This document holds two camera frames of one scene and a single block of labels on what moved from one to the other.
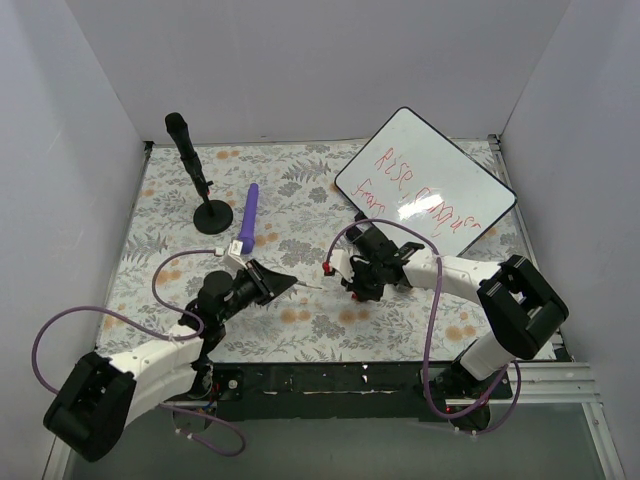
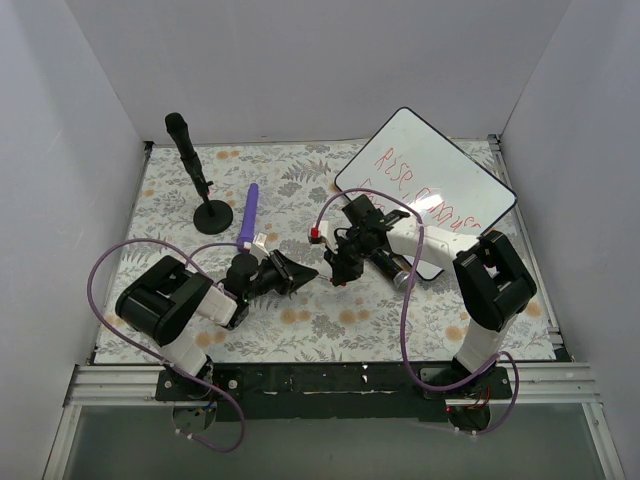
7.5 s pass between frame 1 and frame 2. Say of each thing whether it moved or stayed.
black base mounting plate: stayed
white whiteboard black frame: stayed
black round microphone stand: stayed
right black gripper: moved
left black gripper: moved
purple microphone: stayed
